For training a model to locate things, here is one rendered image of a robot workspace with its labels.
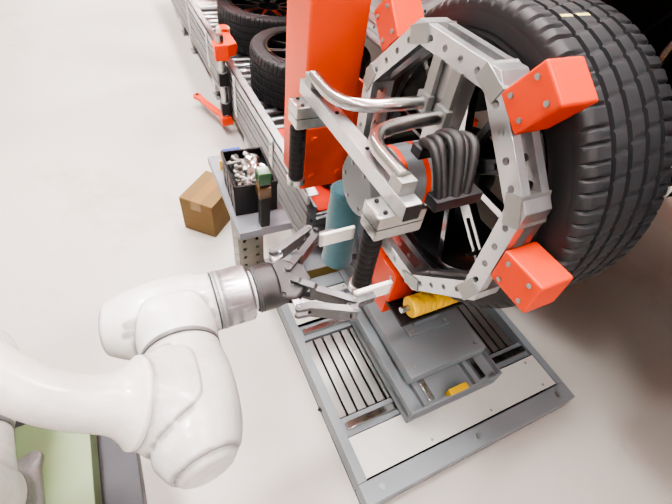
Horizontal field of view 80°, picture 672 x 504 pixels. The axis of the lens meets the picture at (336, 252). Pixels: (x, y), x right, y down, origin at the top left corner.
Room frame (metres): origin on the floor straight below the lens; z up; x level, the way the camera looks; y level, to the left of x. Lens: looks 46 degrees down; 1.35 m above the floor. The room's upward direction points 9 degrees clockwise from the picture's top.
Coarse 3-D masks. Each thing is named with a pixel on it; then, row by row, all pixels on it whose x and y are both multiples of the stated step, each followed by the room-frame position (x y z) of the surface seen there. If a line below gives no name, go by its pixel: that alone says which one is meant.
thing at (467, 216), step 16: (416, 64) 0.95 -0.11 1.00; (416, 80) 0.98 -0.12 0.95; (400, 96) 0.98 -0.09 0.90; (400, 112) 0.99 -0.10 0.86; (416, 112) 0.97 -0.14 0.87; (464, 128) 0.80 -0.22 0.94; (480, 144) 0.76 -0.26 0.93; (544, 144) 0.63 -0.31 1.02; (480, 160) 0.74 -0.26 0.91; (544, 160) 0.61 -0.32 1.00; (480, 176) 0.73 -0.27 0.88; (464, 208) 0.73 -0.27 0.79; (496, 208) 0.67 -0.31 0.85; (432, 224) 0.86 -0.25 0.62; (448, 224) 0.75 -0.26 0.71; (464, 224) 0.88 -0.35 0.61; (480, 224) 0.70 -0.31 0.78; (416, 240) 0.79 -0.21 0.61; (432, 240) 0.80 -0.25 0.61; (448, 240) 0.75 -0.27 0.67; (464, 240) 0.81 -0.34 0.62; (480, 240) 0.67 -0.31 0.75; (432, 256) 0.73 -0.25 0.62; (448, 256) 0.73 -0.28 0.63; (464, 256) 0.73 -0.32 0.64
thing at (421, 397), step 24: (360, 312) 0.86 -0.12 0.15; (360, 336) 0.78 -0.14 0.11; (384, 360) 0.68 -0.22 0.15; (480, 360) 0.75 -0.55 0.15; (408, 384) 0.61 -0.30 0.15; (432, 384) 0.63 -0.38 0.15; (456, 384) 0.64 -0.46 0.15; (480, 384) 0.65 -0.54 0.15; (408, 408) 0.53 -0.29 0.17; (432, 408) 0.56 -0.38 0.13
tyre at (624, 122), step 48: (480, 0) 0.84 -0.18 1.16; (528, 0) 0.80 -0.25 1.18; (576, 0) 0.86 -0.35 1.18; (528, 48) 0.72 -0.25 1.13; (576, 48) 0.69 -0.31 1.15; (624, 48) 0.74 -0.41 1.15; (624, 96) 0.66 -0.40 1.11; (576, 144) 0.58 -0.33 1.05; (624, 144) 0.60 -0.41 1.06; (576, 192) 0.55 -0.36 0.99; (624, 192) 0.58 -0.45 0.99; (576, 240) 0.52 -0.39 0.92; (624, 240) 0.58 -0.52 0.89
